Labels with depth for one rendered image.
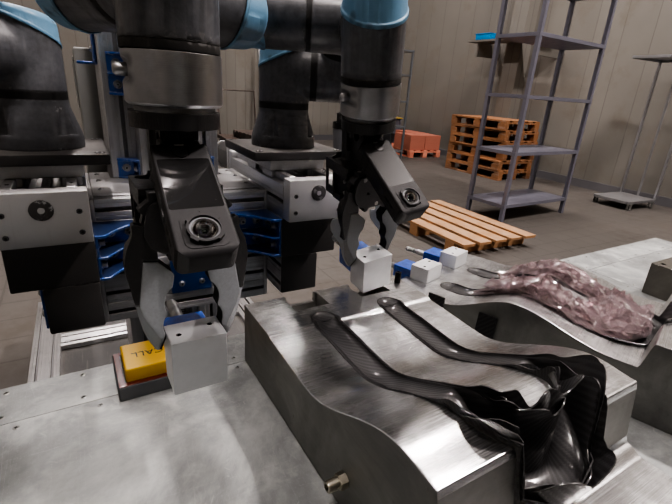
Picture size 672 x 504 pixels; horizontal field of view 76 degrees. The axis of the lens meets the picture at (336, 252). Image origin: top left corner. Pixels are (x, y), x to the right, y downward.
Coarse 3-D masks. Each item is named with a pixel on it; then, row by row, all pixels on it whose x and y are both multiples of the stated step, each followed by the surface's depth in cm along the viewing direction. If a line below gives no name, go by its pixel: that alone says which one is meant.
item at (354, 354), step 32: (320, 320) 58; (416, 320) 60; (352, 352) 52; (448, 352) 54; (480, 352) 51; (384, 384) 46; (416, 384) 44; (448, 384) 41; (576, 384) 36; (480, 416) 38; (512, 416) 36; (544, 416) 35; (576, 416) 41; (544, 448) 37; (576, 448) 40; (544, 480) 37; (576, 480) 37
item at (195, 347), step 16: (176, 304) 49; (176, 320) 44; (192, 320) 42; (208, 320) 42; (176, 336) 39; (192, 336) 39; (208, 336) 39; (224, 336) 40; (176, 352) 38; (192, 352) 39; (208, 352) 40; (224, 352) 41; (176, 368) 39; (192, 368) 40; (208, 368) 40; (224, 368) 41; (176, 384) 39; (192, 384) 40; (208, 384) 41
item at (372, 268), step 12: (336, 240) 72; (360, 252) 64; (372, 252) 64; (384, 252) 64; (360, 264) 63; (372, 264) 63; (384, 264) 64; (360, 276) 64; (372, 276) 64; (384, 276) 65; (360, 288) 65; (372, 288) 65
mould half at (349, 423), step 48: (336, 288) 66; (288, 336) 53; (384, 336) 55; (480, 336) 57; (288, 384) 49; (336, 384) 46; (480, 384) 40; (528, 384) 40; (624, 384) 41; (336, 432) 40; (384, 432) 33; (432, 432) 33; (480, 432) 34; (624, 432) 42; (384, 480) 34; (432, 480) 29; (480, 480) 31; (624, 480) 39
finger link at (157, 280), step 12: (144, 264) 36; (156, 264) 36; (144, 276) 36; (156, 276) 37; (168, 276) 37; (144, 288) 37; (156, 288) 37; (168, 288) 38; (144, 300) 37; (156, 300) 38; (144, 312) 37; (156, 312) 38; (144, 324) 38; (156, 324) 38; (156, 336) 39; (156, 348) 40
